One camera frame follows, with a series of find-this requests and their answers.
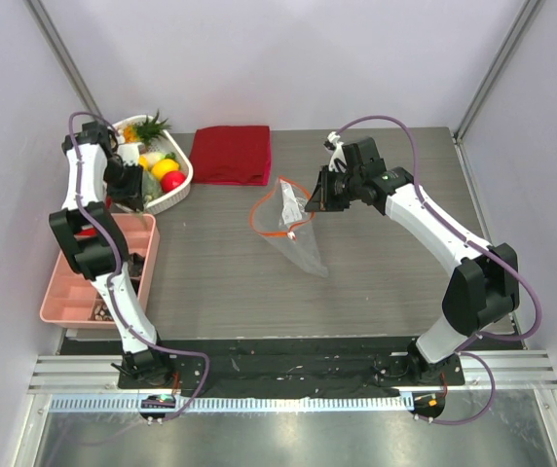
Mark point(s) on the toy pineapple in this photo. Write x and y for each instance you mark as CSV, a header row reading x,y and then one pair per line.
x,y
146,131

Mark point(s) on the green netted melon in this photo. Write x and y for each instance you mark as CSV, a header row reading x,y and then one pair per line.
x,y
150,190

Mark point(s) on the red cloth in organizer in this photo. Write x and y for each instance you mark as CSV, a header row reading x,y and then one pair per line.
x,y
90,232

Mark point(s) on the folded red cloth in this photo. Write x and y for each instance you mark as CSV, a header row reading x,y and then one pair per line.
x,y
232,155

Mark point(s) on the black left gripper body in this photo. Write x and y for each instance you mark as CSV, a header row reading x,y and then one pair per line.
x,y
123,181

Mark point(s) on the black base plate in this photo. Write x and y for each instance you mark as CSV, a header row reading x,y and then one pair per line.
x,y
291,368

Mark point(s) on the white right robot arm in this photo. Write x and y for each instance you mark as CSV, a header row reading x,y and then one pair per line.
x,y
482,288

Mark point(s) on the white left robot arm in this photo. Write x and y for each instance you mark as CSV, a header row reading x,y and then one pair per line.
x,y
94,245

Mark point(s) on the clear zip bag orange zipper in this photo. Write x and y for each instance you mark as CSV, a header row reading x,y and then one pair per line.
x,y
280,218

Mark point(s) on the white radish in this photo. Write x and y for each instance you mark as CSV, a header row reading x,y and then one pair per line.
x,y
148,160

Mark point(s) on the yellow lemon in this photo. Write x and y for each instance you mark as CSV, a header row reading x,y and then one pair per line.
x,y
163,167

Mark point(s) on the red apple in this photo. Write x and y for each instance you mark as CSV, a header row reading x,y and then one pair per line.
x,y
172,181

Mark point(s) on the white perforated basket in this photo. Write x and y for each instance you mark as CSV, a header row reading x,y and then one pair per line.
x,y
147,148

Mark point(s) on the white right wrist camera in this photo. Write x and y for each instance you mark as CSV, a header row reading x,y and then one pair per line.
x,y
334,146

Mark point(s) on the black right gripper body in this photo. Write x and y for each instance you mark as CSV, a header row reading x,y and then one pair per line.
x,y
329,190

